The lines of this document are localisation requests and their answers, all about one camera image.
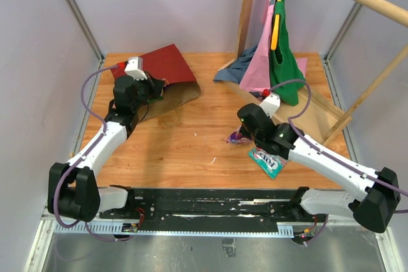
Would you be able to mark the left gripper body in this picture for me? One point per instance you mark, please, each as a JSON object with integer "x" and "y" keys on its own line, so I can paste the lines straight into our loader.
{"x": 146, "y": 90}

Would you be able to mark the red paper bag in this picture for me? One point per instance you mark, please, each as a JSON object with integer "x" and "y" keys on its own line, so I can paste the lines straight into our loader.
{"x": 164, "y": 63}

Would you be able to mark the purple snack packet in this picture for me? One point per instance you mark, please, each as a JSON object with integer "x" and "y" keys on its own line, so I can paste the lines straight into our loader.
{"x": 239, "y": 137}

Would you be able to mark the pink shirt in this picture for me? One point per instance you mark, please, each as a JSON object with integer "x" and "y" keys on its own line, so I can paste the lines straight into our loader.
{"x": 257, "y": 77}

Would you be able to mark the green shirt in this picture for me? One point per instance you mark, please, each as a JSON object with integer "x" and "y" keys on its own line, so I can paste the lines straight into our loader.
{"x": 285, "y": 75}

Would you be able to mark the yellow hanger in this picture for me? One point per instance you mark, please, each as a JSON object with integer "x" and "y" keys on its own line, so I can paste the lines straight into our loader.
{"x": 275, "y": 30}

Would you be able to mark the teal Fox's candy packet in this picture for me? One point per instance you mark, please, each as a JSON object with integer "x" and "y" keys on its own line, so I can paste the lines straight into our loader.
{"x": 272, "y": 165}

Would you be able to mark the green snack packet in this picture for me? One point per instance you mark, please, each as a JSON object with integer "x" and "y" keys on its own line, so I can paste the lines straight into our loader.
{"x": 157, "y": 96}

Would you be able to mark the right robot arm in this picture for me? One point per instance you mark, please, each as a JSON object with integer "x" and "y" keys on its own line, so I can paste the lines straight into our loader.
{"x": 367, "y": 195}

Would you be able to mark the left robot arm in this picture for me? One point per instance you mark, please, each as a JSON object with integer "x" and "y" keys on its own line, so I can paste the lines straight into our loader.
{"x": 72, "y": 188}

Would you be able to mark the blue-grey cloth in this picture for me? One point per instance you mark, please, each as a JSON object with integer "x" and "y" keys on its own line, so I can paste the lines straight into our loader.
{"x": 236, "y": 70}

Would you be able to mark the wooden clothes rack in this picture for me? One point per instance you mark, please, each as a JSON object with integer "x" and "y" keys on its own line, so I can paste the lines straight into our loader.
{"x": 322, "y": 119}

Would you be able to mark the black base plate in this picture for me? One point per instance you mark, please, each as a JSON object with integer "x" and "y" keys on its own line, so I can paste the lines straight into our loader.
{"x": 213, "y": 211}

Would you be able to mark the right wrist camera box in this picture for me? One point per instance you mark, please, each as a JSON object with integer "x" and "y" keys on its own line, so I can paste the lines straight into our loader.
{"x": 270, "y": 103}

